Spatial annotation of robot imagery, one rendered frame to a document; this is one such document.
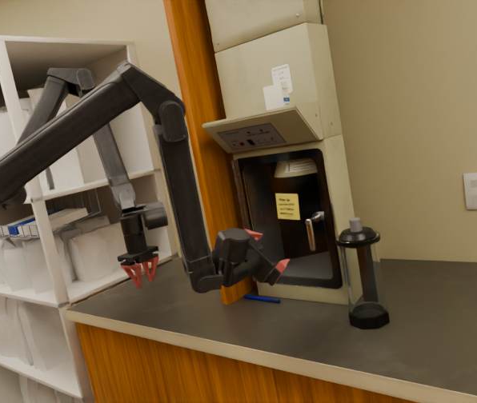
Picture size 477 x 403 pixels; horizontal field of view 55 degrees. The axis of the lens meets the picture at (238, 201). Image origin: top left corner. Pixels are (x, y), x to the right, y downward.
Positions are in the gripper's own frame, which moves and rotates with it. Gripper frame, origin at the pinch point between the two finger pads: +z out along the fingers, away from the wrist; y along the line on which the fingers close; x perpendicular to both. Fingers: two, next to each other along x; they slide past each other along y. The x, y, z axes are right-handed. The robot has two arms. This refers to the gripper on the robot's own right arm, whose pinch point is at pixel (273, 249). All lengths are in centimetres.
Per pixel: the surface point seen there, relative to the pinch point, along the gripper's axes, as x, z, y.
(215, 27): -32, 17, 57
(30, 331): 132, -1, 81
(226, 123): -15.9, 6.4, 32.6
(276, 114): -26.8, 6.6, 20.1
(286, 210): -1.2, 16.7, 8.1
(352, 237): -13.9, 6.5, -13.2
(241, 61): -29, 17, 44
